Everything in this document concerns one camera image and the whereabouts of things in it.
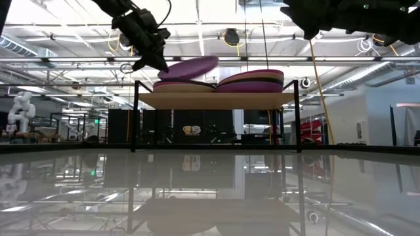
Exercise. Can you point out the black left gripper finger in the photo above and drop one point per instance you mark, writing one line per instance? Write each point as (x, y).
(140, 65)
(159, 60)

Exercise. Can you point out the pink plate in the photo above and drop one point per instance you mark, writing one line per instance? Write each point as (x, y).
(177, 83)
(262, 72)

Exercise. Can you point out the purple plate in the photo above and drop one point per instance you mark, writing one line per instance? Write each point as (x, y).
(190, 69)
(252, 87)

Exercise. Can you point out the cream plate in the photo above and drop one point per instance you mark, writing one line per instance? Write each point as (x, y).
(187, 88)

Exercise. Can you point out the peach plate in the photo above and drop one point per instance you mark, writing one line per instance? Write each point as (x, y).
(262, 77)

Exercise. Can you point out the dark grey plate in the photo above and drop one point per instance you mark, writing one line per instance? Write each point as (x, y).
(262, 81)

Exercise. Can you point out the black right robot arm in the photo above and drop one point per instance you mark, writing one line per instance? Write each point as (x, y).
(377, 19)

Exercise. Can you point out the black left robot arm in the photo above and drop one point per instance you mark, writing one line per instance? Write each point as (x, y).
(115, 6)

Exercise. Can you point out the black partition panels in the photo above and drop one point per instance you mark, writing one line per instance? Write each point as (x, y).
(183, 118)

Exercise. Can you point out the red fabric object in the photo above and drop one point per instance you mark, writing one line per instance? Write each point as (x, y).
(311, 131)

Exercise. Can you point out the white humanoid robot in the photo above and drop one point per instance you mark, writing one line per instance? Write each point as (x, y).
(21, 113)

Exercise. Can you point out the white curtain screen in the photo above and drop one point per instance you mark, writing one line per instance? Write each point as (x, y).
(407, 124)

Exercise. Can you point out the wooden shelf with black frame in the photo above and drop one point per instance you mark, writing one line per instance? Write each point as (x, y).
(216, 100)

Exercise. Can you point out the silver ventilation duct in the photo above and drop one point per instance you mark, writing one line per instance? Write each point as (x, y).
(361, 77)
(16, 46)

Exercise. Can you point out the black cage frame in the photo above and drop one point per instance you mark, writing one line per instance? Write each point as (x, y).
(78, 126)

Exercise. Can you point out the black rig frame post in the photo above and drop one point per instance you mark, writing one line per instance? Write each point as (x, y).
(4, 13)

